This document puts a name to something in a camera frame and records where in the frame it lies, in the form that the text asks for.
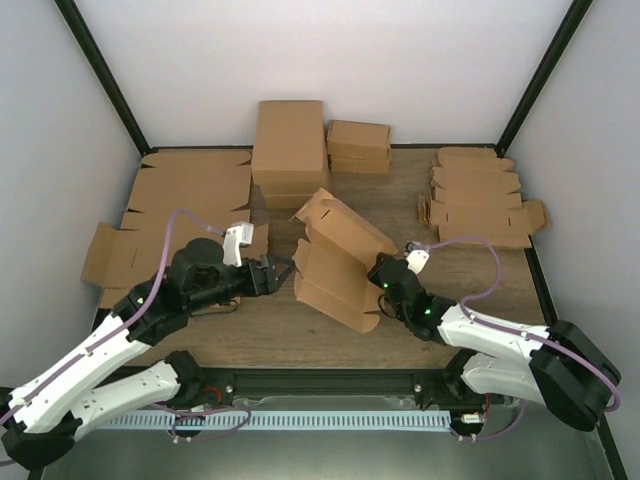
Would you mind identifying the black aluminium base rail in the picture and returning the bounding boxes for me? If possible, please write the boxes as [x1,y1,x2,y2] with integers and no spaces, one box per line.
[204,368,485,409]

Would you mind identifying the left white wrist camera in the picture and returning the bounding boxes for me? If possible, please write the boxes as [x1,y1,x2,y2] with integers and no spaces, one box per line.
[222,221,254,267]

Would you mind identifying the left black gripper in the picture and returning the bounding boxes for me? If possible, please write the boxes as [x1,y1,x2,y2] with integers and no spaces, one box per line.
[190,255,298,312]

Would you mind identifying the large folded cardboard box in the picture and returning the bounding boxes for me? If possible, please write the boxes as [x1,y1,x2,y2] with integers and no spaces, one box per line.
[251,100,329,195]

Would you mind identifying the large flat cardboard sheet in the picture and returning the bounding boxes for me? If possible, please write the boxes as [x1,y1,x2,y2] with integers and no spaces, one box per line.
[82,150,252,309]

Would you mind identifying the purple cable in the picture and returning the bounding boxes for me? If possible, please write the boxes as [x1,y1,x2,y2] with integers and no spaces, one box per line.
[407,235,622,445]
[0,208,251,445]

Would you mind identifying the stack of flat cardboard blanks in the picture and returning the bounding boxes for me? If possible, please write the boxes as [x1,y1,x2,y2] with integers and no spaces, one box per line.
[418,147,550,249]

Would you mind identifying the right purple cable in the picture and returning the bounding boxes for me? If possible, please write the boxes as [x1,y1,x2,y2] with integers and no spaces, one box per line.
[407,235,622,445]

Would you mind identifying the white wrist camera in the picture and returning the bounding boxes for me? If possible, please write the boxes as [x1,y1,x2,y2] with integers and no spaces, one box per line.
[222,221,254,267]
[404,241,430,275]

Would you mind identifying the light blue cable duct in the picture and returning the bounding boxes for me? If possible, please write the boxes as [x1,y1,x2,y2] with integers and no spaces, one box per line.
[94,410,451,431]

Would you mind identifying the right black frame post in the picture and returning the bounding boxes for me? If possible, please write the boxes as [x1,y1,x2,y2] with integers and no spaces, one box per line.
[495,0,593,156]

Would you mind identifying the black frame post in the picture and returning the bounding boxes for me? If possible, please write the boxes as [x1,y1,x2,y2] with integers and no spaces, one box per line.
[495,0,593,156]
[54,0,152,157]

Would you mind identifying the small folded cardboard box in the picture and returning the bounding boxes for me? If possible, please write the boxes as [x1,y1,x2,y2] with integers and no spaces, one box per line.
[326,120,391,160]

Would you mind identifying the left black frame post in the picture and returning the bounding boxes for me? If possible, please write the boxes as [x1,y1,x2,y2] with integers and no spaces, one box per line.
[54,0,152,157]

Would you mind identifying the small cardboard box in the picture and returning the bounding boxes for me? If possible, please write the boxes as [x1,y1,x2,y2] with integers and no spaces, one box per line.
[293,188,398,334]
[326,120,391,160]
[329,150,391,174]

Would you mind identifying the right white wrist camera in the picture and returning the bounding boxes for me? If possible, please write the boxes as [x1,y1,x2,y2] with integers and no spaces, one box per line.
[404,241,430,275]

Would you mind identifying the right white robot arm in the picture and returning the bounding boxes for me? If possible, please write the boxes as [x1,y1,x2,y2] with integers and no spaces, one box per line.
[368,250,621,431]

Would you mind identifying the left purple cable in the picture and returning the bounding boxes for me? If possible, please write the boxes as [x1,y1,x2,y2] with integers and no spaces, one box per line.
[0,208,251,445]

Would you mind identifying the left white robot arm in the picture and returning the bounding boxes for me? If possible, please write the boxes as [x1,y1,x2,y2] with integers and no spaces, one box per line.
[1,238,295,470]

